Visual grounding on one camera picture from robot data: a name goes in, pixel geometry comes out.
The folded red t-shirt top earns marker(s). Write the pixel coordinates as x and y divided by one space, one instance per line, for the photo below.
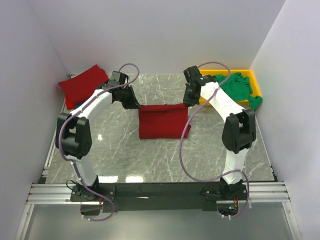
79 88

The black base beam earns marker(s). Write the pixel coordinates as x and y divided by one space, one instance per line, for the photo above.
160 196

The aluminium rail frame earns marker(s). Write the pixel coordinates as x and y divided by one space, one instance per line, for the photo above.
118 156

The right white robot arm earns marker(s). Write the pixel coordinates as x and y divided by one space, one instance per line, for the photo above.
239 131

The green t-shirt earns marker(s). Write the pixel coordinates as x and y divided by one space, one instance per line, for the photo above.
237 87

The dark red t-shirt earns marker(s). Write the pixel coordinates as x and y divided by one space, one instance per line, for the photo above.
162 121

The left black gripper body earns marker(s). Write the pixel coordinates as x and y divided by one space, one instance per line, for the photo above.
130 99

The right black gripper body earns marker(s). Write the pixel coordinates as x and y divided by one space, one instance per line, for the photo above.
190 95

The folded red t-shirt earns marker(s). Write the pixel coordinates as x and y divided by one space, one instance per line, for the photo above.
69 105
79 88

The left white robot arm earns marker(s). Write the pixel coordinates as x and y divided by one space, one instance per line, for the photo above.
73 132

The folded red t-shirt bottom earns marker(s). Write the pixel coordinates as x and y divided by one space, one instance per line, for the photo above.
69 105

